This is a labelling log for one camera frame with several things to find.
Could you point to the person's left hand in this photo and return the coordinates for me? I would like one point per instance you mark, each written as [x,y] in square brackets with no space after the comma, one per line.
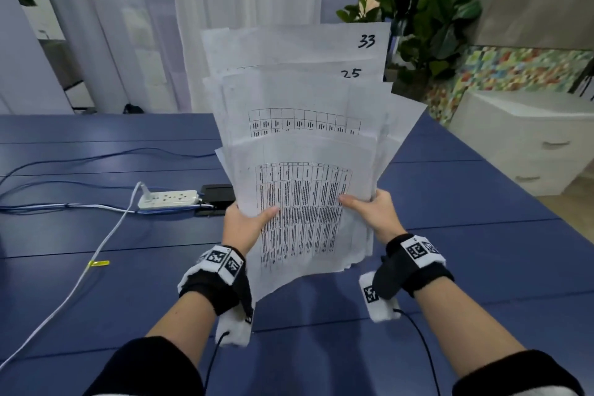
[241,231]

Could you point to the person's right hand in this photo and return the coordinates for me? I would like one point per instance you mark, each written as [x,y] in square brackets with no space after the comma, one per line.
[378,217]

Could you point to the gathered printed papers stack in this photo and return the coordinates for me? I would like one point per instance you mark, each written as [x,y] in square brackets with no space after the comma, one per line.
[301,94]

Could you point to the person's left forearm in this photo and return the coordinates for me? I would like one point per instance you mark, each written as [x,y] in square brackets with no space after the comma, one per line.
[183,326]

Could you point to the person's right forearm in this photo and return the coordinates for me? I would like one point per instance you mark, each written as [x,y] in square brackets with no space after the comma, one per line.
[464,330]

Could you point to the white power strip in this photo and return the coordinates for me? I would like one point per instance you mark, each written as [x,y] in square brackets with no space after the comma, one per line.
[174,200]

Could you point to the grey plant pot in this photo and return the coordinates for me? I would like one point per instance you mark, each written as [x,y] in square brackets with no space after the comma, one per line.
[422,85]

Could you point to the white drawer cabinet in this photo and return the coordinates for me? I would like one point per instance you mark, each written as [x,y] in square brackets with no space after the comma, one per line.
[510,140]

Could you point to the small black floor object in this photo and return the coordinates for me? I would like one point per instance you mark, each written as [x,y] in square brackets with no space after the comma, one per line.
[133,109]

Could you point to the black fleece sleeve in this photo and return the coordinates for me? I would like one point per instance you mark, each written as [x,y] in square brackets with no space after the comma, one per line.
[519,375]
[144,370]

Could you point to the colourful patterned panel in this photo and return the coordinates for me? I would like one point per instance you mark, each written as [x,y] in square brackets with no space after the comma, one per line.
[519,68]

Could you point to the large green potted plant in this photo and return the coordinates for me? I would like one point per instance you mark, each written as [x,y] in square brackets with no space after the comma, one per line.
[431,6]

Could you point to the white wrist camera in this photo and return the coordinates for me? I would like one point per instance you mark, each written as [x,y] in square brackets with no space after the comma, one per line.
[378,310]
[236,328]

